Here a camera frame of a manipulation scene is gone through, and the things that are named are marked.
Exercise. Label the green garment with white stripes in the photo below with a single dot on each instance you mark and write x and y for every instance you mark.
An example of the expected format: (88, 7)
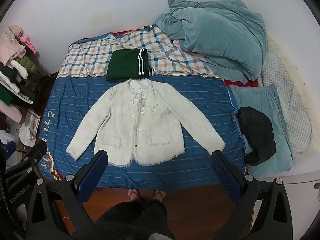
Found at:
(122, 65)

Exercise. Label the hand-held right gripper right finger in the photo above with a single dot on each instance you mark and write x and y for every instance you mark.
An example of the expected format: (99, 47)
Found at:
(225, 177)

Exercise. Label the pile of clothes on rack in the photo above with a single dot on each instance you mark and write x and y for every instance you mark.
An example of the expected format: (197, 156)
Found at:
(15, 62)

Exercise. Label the white quilted mattress pad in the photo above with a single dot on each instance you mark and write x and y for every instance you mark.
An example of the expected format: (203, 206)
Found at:
(287, 92)

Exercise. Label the person's grey fuzzy garment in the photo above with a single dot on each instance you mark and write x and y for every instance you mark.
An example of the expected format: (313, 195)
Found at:
(158, 237)

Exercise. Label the black garment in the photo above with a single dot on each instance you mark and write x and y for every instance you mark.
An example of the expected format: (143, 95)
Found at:
(257, 135)

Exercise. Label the white printed tote bag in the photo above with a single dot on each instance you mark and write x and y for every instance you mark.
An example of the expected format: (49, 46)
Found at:
(31, 125)

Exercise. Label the pink hanger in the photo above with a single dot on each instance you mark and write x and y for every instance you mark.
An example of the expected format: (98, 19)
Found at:
(30, 45)

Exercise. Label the teal duvet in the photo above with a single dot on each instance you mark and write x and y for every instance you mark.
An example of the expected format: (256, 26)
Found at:
(220, 37)

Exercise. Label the cream fleece blanket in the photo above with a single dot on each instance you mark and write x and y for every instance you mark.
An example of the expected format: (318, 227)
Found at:
(303, 87)

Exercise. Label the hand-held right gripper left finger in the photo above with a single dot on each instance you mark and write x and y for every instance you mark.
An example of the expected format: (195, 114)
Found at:
(92, 178)

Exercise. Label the person's right foot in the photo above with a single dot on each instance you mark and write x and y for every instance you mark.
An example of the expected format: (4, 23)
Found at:
(158, 194)

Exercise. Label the teal pillow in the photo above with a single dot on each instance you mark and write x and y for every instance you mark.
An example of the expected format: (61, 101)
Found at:
(255, 97)

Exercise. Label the person's black pants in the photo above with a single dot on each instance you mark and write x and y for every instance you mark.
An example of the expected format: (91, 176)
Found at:
(132, 220)

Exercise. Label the person's left foot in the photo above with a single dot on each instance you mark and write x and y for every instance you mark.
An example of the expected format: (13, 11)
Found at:
(133, 194)

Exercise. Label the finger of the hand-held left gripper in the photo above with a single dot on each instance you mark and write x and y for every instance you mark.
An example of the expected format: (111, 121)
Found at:
(35, 156)

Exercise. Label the white bedside cabinet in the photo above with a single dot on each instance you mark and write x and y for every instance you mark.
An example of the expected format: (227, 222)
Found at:
(305, 180)

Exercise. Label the blue and checked bed sheet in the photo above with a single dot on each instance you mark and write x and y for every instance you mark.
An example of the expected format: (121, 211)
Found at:
(75, 100)

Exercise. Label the pink cloth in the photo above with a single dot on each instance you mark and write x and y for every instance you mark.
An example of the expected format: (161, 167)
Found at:
(176, 43)

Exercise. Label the person's foot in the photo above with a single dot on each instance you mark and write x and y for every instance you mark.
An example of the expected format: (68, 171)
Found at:
(133, 194)
(158, 194)

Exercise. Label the white fuzzy jacket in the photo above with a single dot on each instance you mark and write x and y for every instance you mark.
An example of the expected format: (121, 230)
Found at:
(140, 130)

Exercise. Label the dark wooden bed frame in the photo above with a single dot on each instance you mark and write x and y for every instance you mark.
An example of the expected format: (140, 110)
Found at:
(47, 87)

